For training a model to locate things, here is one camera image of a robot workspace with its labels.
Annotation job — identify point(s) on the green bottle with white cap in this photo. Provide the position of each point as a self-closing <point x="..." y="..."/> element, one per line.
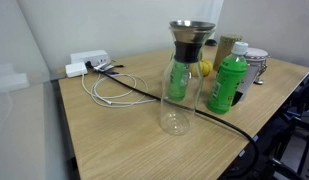
<point x="226" y="83"/>

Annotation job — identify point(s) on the black computer mouse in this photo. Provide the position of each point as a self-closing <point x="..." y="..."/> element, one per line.
<point x="211" y="42"/>

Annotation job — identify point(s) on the white power strip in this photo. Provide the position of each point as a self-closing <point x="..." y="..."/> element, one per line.
<point x="90" y="56"/>

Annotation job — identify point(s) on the glass carafe with metal funnel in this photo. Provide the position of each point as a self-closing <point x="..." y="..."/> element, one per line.
<point x="175" y="121"/>

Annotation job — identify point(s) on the black office chair frame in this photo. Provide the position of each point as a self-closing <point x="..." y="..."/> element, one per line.
<point x="294" y="133"/>

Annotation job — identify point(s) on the white power adapter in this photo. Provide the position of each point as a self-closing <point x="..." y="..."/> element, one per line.
<point x="76" y="69"/>

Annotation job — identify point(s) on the yellow lemon-shaped object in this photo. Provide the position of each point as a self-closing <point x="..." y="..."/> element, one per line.
<point x="206" y="67"/>

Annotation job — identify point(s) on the small purple connector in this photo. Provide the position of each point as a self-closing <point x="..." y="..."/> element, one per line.
<point x="112" y="72"/>

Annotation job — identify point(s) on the clear acrylic partition panel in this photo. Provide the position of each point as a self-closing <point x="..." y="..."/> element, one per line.
<point x="20" y="133"/>

